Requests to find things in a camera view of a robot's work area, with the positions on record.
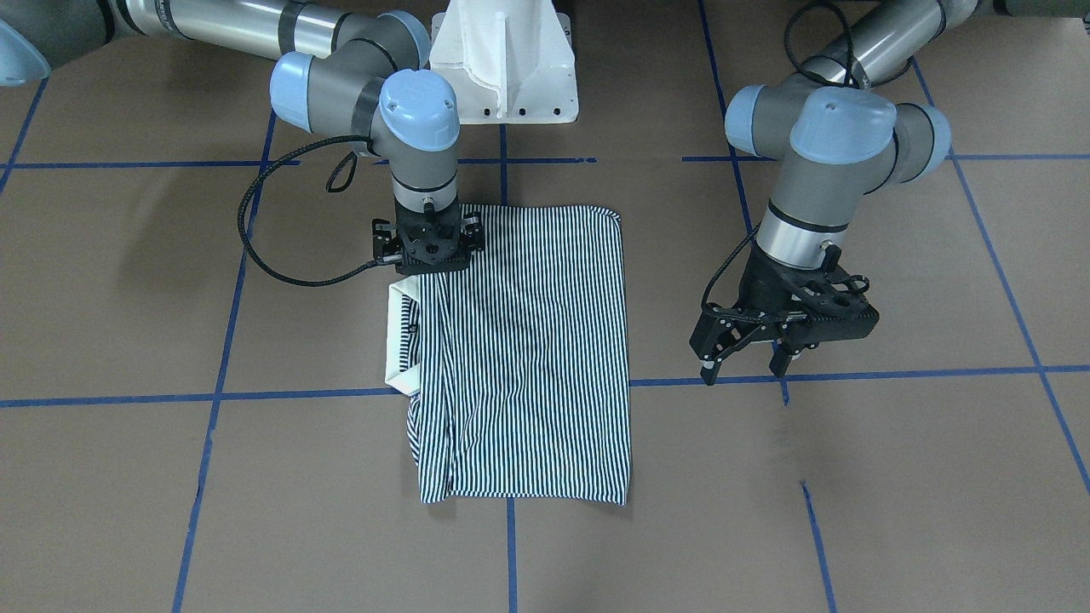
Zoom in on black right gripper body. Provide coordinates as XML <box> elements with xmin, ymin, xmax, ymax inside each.
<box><xmin>393</xmin><ymin>204</ymin><xmax>471</xmax><ymax>275</ymax></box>

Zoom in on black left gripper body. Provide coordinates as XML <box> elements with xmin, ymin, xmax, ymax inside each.
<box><xmin>737</xmin><ymin>247</ymin><xmax>881</xmax><ymax>341</ymax></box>

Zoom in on navy white striped polo shirt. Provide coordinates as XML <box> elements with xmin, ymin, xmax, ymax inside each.
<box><xmin>386</xmin><ymin>204</ymin><xmax>631</xmax><ymax>506</ymax></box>

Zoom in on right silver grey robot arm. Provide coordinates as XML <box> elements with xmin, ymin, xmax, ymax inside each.
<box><xmin>1</xmin><ymin>1</ymin><xmax>484</xmax><ymax>276</ymax></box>

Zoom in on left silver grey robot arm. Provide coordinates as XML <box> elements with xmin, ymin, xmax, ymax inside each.
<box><xmin>690</xmin><ymin>1</ymin><xmax>978</xmax><ymax>387</ymax></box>

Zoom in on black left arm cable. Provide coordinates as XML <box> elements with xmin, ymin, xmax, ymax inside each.
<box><xmin>700</xmin><ymin>0</ymin><xmax>861</xmax><ymax>312</ymax></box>

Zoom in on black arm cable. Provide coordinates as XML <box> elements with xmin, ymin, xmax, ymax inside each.
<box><xmin>237</xmin><ymin>135</ymin><xmax>401</xmax><ymax>288</ymax></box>
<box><xmin>700</xmin><ymin>0</ymin><xmax>861</xmax><ymax>312</ymax></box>

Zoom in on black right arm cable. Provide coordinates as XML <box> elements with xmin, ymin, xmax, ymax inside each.
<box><xmin>237</xmin><ymin>135</ymin><xmax>401</xmax><ymax>288</ymax></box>

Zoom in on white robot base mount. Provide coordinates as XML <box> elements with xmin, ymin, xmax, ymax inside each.
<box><xmin>429</xmin><ymin>1</ymin><xmax>580</xmax><ymax>127</ymax></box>

